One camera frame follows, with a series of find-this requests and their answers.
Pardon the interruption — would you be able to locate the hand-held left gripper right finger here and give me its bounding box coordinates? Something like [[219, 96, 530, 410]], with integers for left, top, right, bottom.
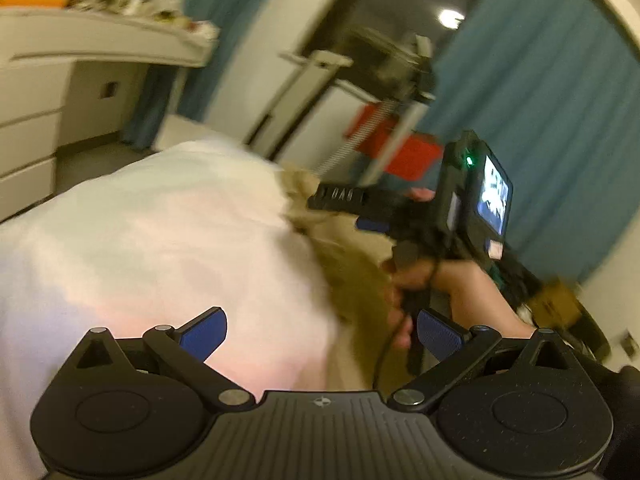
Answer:
[[389, 308, 583, 413]]

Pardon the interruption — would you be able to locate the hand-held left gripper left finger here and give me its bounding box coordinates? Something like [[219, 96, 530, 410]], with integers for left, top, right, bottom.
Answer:
[[62, 306, 257, 413]]

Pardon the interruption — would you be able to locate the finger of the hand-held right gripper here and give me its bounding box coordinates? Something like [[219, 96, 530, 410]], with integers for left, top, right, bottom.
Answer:
[[306, 182, 402, 214], [355, 214, 401, 237]]

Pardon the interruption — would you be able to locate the beige garment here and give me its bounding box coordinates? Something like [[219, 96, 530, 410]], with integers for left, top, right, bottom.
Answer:
[[277, 162, 418, 393]]

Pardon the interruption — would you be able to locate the person's right forearm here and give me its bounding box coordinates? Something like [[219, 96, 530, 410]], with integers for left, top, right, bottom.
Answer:
[[450, 280, 540, 342]]

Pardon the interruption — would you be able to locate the person's right hand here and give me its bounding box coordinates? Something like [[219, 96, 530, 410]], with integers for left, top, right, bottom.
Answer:
[[382, 259, 493, 352]]

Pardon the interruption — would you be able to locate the white bed sheet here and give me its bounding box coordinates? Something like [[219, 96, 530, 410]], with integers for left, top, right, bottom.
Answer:
[[0, 114, 373, 480]]

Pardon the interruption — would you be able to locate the cardboard box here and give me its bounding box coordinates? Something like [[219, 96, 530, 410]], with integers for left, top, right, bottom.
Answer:
[[531, 279, 585, 327]]

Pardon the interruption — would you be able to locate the blue curtain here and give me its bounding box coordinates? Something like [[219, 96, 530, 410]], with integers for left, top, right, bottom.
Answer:
[[121, 0, 282, 152], [414, 0, 640, 283]]

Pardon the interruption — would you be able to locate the white drying rack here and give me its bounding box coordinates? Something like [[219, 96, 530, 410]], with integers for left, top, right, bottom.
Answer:
[[244, 35, 437, 187]]

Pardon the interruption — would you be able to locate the glass window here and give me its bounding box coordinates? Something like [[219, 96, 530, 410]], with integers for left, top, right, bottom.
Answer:
[[320, 0, 507, 111]]

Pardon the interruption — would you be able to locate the clutter of small things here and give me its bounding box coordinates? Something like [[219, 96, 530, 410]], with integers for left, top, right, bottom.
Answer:
[[70, 0, 221, 41]]

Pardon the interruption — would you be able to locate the white dresser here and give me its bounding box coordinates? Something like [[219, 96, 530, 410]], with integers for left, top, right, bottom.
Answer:
[[0, 9, 222, 222]]

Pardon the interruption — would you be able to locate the black cable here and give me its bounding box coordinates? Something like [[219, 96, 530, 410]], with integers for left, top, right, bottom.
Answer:
[[372, 310, 407, 392]]

